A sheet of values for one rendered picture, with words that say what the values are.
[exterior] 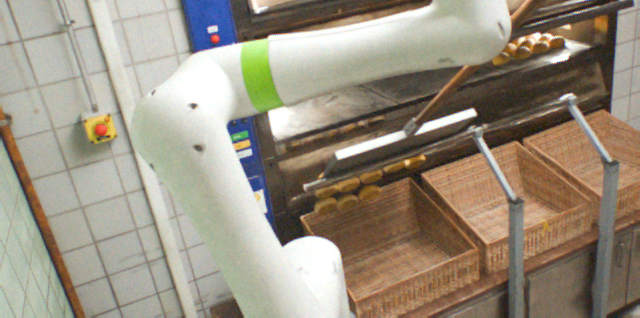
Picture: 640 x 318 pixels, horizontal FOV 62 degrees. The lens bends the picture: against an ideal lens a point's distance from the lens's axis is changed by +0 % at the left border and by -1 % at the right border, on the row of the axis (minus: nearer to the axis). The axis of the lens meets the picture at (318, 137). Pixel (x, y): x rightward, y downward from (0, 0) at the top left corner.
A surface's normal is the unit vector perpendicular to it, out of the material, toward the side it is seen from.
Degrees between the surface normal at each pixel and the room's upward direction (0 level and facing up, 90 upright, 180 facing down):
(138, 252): 90
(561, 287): 93
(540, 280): 90
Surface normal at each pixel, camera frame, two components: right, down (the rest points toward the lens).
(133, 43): 0.39, 0.31
